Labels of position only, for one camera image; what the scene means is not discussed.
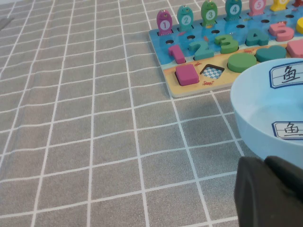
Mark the green wooden circle block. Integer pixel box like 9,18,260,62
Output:
227,53,258,73

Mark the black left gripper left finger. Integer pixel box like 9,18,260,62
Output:
235,156,303,227

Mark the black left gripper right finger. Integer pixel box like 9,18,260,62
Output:
264,155,303,196

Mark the magenta wooden rectangle block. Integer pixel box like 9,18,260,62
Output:
174,64,199,86

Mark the magenta wooden numeral 1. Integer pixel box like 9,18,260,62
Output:
168,44,187,64

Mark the pink wooden trapezoid block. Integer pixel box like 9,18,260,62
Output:
285,40,303,59

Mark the teal fish peg number 2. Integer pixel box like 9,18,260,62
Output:
177,5,194,32

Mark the light blue labelled bowl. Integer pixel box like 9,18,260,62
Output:
230,58,303,164

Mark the colourful wooden puzzle board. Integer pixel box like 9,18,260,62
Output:
148,0,303,99

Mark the teal fish peg number 4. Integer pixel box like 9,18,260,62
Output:
224,0,243,22

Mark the grey white-grid tablecloth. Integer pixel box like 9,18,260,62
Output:
0,0,303,227

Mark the teal wooden numeral 2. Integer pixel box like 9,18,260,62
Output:
188,40,214,61

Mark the green wooden numeral 3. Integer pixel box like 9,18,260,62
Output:
214,34,239,54

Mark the teal wooden heart block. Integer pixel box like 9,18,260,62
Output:
255,45,287,63

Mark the yellow wooden numeral 6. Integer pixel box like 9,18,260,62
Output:
295,17,303,35

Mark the pink fish peg number 5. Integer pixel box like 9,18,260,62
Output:
248,0,266,17

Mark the magenta fish peg number 1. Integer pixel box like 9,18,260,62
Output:
156,9,173,36

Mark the teal wooden numeral 4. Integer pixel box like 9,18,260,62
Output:
245,28,269,47

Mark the green fish peg number 3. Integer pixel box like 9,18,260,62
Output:
200,0,218,27

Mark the yellow fish peg number 6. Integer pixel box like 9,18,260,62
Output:
270,0,288,11

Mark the pink wooden numeral 5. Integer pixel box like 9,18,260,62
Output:
268,21,295,42

